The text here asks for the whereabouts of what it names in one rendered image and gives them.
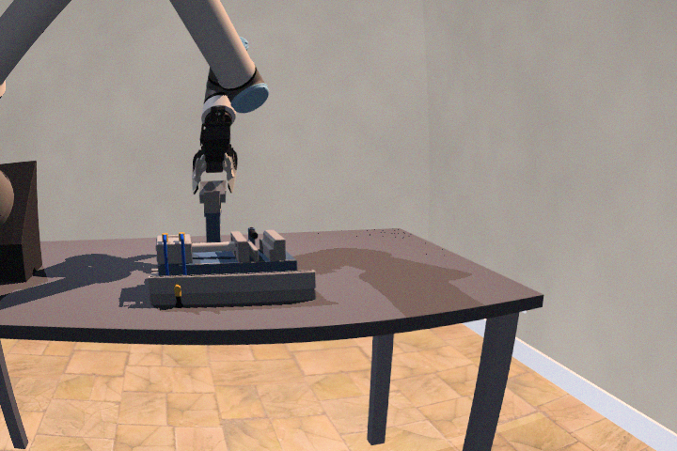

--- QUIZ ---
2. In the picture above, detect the tan rectangular block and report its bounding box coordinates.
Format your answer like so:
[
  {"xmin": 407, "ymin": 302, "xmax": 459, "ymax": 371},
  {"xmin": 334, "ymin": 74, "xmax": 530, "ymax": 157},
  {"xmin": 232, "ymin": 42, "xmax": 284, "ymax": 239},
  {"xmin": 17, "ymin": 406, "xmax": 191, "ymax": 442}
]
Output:
[{"xmin": 199, "ymin": 180, "xmax": 226, "ymax": 203}]

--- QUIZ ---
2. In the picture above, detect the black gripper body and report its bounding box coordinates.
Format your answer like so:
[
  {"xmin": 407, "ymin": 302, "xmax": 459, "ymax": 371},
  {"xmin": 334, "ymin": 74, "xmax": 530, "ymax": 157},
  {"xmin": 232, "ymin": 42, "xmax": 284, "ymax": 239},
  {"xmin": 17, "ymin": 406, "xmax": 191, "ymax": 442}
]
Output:
[{"xmin": 200, "ymin": 106, "xmax": 232, "ymax": 163}]

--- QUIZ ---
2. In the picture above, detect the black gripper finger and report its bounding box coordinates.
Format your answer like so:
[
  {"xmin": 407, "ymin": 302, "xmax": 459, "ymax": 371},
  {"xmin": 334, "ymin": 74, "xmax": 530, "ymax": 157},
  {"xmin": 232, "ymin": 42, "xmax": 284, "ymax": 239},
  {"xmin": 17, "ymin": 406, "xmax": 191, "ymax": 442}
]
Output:
[
  {"xmin": 223, "ymin": 148, "xmax": 238, "ymax": 194},
  {"xmin": 192, "ymin": 149, "xmax": 208, "ymax": 194}
]

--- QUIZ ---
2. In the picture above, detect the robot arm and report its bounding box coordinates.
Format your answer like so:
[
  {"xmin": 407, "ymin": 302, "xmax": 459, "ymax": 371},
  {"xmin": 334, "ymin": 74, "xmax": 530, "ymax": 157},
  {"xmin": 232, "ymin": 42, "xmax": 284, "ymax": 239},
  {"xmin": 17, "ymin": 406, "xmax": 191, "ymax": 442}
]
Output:
[{"xmin": 0, "ymin": 0, "xmax": 269, "ymax": 227}]

